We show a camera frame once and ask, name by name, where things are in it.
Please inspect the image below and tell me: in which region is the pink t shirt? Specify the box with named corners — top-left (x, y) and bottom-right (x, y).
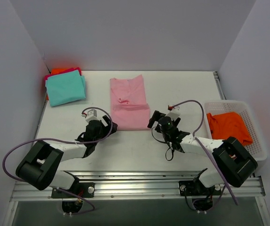
top-left (110, 75), bottom-right (150, 130)

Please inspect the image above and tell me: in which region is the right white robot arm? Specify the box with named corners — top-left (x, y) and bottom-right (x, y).
top-left (147, 110), bottom-right (258, 194)

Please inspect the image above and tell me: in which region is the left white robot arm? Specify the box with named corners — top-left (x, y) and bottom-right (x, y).
top-left (16, 115), bottom-right (118, 197)

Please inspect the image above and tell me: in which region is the orange t shirt in basket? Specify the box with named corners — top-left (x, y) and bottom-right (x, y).
top-left (206, 112), bottom-right (253, 146)

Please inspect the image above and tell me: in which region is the folded teal t shirt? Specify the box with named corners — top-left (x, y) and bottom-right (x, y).
top-left (45, 71), bottom-right (86, 107)

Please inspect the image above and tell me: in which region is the folded magenta t shirt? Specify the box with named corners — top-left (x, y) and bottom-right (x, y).
top-left (44, 67), bottom-right (82, 82)

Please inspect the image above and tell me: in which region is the folded orange t shirt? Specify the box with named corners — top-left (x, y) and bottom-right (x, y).
top-left (45, 67), bottom-right (70, 101)

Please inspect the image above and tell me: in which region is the white plastic basket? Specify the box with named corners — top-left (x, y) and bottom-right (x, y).
top-left (204, 100), bottom-right (268, 161)

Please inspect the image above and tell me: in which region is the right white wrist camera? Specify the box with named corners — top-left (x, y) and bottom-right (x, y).
top-left (165, 106), bottom-right (180, 121)

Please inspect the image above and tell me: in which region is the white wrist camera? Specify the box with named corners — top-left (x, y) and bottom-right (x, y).
top-left (165, 106), bottom-right (180, 121)
top-left (82, 109), bottom-right (98, 123)

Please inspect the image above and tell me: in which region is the black cable on right wrist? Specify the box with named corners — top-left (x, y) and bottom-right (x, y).
top-left (150, 127), bottom-right (177, 162)

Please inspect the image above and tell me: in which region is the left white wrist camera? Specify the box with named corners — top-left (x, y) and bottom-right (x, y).
top-left (82, 109), bottom-right (98, 123)

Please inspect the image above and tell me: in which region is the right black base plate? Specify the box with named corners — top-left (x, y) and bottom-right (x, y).
top-left (178, 180), bottom-right (221, 196)

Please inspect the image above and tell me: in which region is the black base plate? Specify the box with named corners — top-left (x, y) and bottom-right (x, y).
top-left (178, 180), bottom-right (221, 196)
top-left (51, 182), bottom-right (95, 199)

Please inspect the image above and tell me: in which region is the aluminium mounting rail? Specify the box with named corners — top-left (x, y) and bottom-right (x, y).
top-left (10, 171), bottom-right (265, 202)

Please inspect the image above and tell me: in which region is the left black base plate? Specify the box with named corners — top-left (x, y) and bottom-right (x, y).
top-left (51, 182), bottom-right (95, 199)

